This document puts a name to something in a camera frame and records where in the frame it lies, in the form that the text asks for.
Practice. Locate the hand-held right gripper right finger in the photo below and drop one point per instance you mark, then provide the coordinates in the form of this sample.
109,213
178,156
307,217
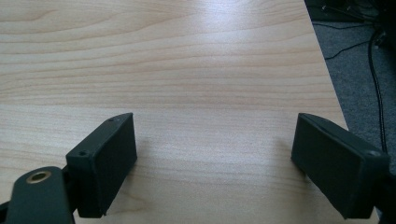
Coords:
333,165

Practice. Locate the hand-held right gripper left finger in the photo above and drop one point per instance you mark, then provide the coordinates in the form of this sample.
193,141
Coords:
106,161

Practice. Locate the dark equipment on floor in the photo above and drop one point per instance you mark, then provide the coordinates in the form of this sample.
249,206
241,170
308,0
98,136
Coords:
348,8

